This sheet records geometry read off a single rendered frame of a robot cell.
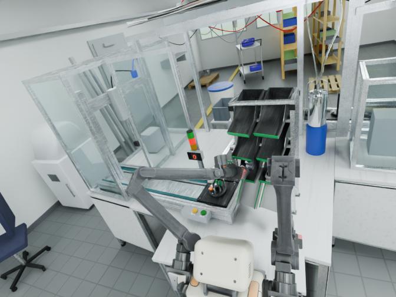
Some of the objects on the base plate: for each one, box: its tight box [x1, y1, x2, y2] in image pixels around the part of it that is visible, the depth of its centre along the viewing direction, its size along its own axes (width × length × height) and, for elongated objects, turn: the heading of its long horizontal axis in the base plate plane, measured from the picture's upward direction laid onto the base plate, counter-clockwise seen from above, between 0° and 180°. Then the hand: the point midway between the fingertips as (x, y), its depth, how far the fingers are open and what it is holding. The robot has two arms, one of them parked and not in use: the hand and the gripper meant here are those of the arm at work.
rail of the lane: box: [148, 192, 235, 225], centre depth 174 cm, size 6×89×11 cm, turn 83°
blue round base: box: [306, 123, 327, 156], centre depth 194 cm, size 16×16×27 cm
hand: (242, 170), depth 134 cm, fingers closed on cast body, 4 cm apart
